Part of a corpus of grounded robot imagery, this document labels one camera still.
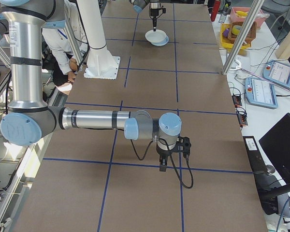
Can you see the thin metal rod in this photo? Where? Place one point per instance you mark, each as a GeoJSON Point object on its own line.
{"type": "Point", "coordinates": [270, 81]}

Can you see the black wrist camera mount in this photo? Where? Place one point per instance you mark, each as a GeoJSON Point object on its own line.
{"type": "Point", "coordinates": [184, 145]}

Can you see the yellow toy banana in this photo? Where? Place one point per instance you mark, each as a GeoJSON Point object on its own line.
{"type": "Point", "coordinates": [241, 13]}

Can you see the red bottle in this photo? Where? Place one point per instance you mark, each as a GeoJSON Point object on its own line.
{"type": "Point", "coordinates": [215, 9]}

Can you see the blue grey teach pendant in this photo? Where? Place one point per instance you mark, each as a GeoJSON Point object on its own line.
{"type": "Point", "coordinates": [262, 93]}
{"type": "Point", "coordinates": [279, 72]}

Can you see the brown wicker basket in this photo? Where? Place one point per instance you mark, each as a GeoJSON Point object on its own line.
{"type": "Point", "coordinates": [250, 33]}

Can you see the black box with white label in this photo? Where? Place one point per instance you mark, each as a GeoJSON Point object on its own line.
{"type": "Point", "coordinates": [255, 154]}

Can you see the orange black connector box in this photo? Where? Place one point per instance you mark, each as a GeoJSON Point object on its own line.
{"type": "Point", "coordinates": [237, 101]}
{"type": "Point", "coordinates": [242, 118]}

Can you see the white plate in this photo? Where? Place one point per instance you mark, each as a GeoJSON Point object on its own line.
{"type": "Point", "coordinates": [154, 36]}

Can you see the black monitor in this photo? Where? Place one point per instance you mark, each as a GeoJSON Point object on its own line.
{"type": "Point", "coordinates": [282, 147]}

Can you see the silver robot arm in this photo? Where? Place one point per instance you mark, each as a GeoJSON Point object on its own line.
{"type": "Point", "coordinates": [139, 4]}
{"type": "Point", "coordinates": [25, 72]}

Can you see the purple toy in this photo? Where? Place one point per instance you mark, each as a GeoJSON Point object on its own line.
{"type": "Point", "coordinates": [226, 32]}

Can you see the aluminium frame post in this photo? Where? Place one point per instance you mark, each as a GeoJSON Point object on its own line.
{"type": "Point", "coordinates": [241, 36]}

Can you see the pink plastic basket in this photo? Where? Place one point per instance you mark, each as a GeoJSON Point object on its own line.
{"type": "Point", "coordinates": [235, 18]}

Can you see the white pedestal with square plate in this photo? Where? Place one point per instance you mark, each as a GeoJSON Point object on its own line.
{"type": "Point", "coordinates": [96, 36]}

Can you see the light wooden board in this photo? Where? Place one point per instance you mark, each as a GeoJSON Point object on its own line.
{"type": "Point", "coordinates": [288, 31]}

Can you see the person's hand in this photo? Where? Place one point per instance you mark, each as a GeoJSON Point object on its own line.
{"type": "Point", "coordinates": [73, 65]}

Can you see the light blue plate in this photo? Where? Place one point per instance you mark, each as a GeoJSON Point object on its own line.
{"type": "Point", "coordinates": [164, 41]}

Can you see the person in white shirt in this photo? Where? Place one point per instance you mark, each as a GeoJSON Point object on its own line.
{"type": "Point", "coordinates": [55, 43]}

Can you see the yellow plastic bin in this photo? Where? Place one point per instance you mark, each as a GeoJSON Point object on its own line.
{"type": "Point", "coordinates": [228, 42]}

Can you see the white plastic hook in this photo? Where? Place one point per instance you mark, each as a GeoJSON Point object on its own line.
{"type": "Point", "coordinates": [238, 67]}

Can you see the yellow tape roll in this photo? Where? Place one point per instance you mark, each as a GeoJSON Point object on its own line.
{"type": "Point", "coordinates": [236, 29]}

